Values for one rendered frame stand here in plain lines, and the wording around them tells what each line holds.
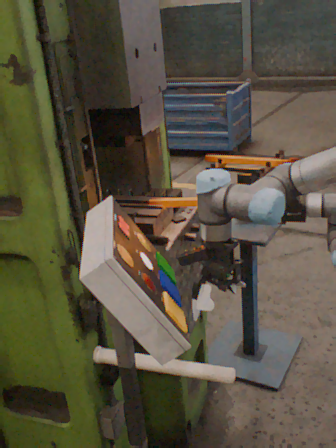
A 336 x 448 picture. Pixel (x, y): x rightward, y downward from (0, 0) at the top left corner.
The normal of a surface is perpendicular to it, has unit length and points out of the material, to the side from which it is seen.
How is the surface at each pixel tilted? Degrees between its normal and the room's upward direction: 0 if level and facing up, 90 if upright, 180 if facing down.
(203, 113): 89
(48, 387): 90
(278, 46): 90
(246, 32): 90
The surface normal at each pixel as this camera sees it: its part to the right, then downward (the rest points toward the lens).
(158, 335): 0.10, 0.40
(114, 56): -0.32, 0.42
